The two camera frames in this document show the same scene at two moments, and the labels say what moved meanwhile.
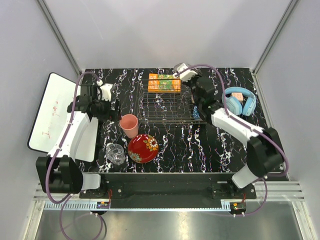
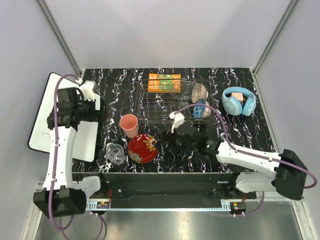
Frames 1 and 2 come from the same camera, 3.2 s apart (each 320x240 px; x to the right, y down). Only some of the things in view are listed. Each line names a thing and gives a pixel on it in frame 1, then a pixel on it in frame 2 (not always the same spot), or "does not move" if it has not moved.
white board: (57, 104) does not move
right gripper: (195, 77) -> (166, 136)
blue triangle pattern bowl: (196, 113) does not move
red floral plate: (142, 148) does not move
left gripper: (114, 115) -> (97, 115)
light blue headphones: (234, 105) does not move
